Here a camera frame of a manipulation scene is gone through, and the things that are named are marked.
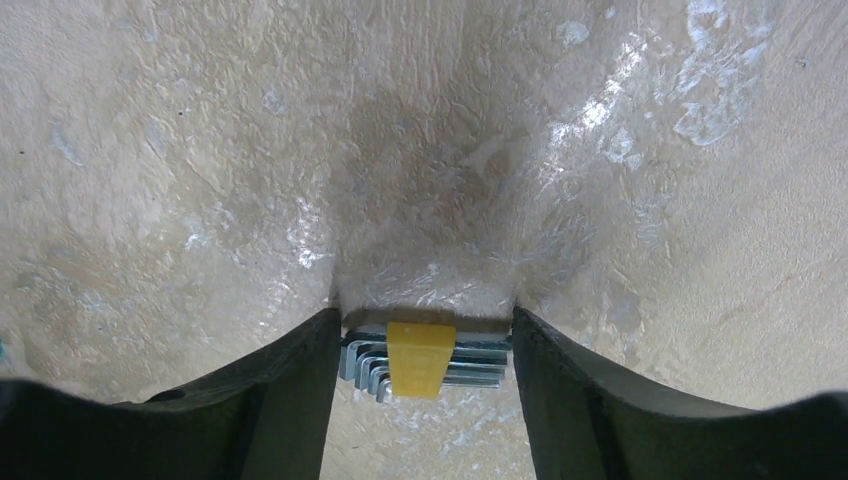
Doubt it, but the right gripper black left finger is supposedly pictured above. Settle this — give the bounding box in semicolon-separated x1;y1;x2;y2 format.
1;308;341;479

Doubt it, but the yellow clip hex key set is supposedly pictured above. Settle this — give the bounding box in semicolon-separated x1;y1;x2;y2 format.
338;321;512;403

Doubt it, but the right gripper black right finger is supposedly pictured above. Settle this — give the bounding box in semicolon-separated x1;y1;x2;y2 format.
512;307;847;479

